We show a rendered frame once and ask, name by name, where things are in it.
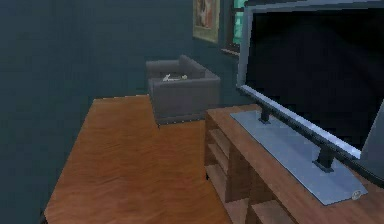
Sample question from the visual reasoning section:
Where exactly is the dark grey armchair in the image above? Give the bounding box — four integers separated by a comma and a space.
145, 54, 222, 125

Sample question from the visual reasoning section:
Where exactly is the small white object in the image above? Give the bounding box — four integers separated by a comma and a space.
162, 73, 189, 83

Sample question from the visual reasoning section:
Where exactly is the brown wooden television stand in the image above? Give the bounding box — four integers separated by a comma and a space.
203, 103, 384, 224

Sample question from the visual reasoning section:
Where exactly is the grey framed television set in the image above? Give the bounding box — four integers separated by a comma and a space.
229, 0, 384, 206

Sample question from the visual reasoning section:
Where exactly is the gold framed wall picture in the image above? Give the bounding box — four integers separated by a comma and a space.
192, 0, 221, 44

